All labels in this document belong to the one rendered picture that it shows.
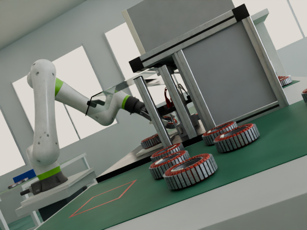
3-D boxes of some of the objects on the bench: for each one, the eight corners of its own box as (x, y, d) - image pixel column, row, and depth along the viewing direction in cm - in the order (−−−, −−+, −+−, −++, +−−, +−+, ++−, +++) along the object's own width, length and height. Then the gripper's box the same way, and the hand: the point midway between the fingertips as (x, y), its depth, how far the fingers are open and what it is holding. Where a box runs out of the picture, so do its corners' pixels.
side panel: (211, 137, 120) (173, 53, 120) (212, 136, 123) (175, 54, 123) (290, 105, 113) (250, 15, 113) (288, 104, 116) (249, 17, 116)
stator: (195, 169, 80) (188, 155, 80) (229, 164, 71) (221, 148, 71) (159, 192, 74) (152, 177, 74) (192, 190, 64) (183, 172, 64)
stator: (154, 125, 195) (156, 119, 193) (161, 119, 204) (162, 113, 203) (173, 131, 191) (174, 125, 190) (179, 125, 201) (180, 119, 200)
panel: (205, 132, 121) (171, 55, 121) (215, 112, 185) (193, 61, 185) (209, 131, 121) (173, 53, 121) (217, 112, 185) (194, 60, 185)
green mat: (-24, 276, 74) (-24, 275, 74) (91, 186, 133) (91, 186, 133) (464, 97, 50) (463, 96, 50) (340, 85, 109) (339, 84, 109)
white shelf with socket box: (243, 99, 219) (214, 33, 218) (242, 96, 255) (216, 39, 254) (297, 75, 210) (267, 7, 210) (288, 75, 246) (262, 17, 245)
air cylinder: (187, 128, 165) (183, 118, 165) (189, 126, 172) (185, 116, 172) (197, 124, 163) (193, 114, 163) (199, 122, 171) (194, 112, 171)
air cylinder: (180, 138, 141) (174, 125, 141) (182, 134, 148) (177, 123, 148) (191, 133, 140) (185, 120, 140) (193, 130, 147) (188, 118, 147)
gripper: (143, 107, 214) (175, 120, 208) (126, 117, 193) (161, 133, 187) (146, 96, 211) (179, 109, 205) (129, 105, 190) (165, 120, 184)
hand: (167, 119), depth 197 cm, fingers closed on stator, 11 cm apart
